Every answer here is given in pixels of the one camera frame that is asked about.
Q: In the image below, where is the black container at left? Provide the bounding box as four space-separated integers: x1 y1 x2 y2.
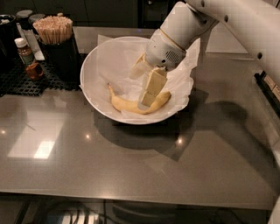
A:
0 14 20 72

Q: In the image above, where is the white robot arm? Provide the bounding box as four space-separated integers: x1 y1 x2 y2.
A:
130 0 280 109

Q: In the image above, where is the black chopstick holder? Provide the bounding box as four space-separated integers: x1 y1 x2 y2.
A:
39 35 81 82

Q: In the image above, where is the white flat packet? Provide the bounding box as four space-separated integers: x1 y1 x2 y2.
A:
17 23 45 61

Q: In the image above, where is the dark lidded jar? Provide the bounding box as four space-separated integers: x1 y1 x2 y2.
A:
16 10 34 30
28 13 46 28

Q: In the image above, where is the black grid mat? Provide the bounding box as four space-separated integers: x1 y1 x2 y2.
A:
0 56 81 96

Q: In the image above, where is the small white-capped sauce bottle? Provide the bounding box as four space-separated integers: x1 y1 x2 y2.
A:
14 38 35 66

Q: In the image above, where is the white bowl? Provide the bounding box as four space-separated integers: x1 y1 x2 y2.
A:
79 36 191 126

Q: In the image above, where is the small brown sauce bottle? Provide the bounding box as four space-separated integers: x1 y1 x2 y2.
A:
25 62 44 81

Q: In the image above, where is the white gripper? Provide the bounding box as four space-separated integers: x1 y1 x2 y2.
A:
129 29 186 107

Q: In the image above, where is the white paper liner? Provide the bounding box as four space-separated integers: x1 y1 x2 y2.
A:
79 34 201 122

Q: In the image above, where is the bundle of wooden chopsticks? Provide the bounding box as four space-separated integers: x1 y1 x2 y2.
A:
33 16 73 45

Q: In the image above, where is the yellow banana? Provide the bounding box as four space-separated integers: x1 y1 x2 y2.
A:
107 83 172 115

